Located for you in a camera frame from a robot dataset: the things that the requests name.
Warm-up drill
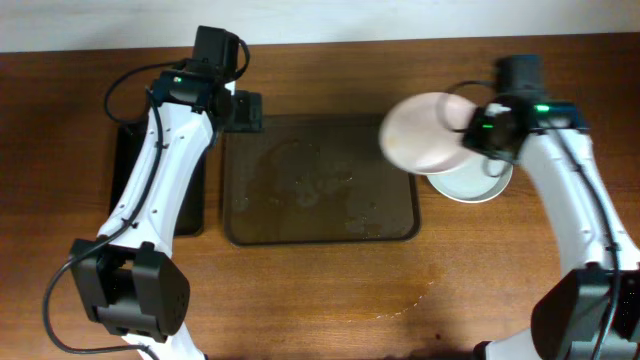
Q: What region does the cream plate top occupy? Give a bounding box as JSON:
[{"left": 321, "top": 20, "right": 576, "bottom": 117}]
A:
[{"left": 378, "top": 92, "right": 476, "bottom": 175}]

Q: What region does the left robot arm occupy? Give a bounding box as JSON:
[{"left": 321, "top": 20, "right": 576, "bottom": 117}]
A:
[{"left": 54, "top": 26, "right": 262, "bottom": 359}]

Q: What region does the pale blue plate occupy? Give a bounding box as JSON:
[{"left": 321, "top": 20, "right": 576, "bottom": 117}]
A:
[{"left": 427, "top": 156, "right": 513, "bottom": 204}]

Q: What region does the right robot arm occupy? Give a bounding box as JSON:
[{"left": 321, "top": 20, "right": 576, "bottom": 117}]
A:
[{"left": 462, "top": 55, "right": 639, "bottom": 359}]

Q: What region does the brown plastic serving tray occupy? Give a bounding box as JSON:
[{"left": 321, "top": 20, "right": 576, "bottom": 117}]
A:
[{"left": 222, "top": 114, "right": 421, "bottom": 246}]

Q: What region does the small black tray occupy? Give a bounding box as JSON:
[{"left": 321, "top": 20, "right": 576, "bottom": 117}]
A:
[{"left": 109, "top": 122, "right": 206, "bottom": 237}]

